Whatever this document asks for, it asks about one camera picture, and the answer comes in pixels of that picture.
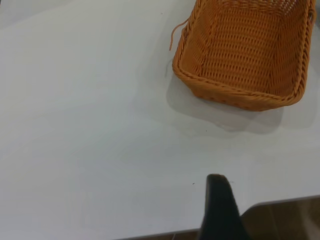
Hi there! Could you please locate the orange woven wicker basket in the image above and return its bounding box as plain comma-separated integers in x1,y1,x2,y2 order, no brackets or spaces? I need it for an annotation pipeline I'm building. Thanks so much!
168,0,315,112

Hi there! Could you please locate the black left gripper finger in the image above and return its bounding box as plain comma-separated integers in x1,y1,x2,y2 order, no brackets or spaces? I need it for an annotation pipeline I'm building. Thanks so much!
198,173,253,240

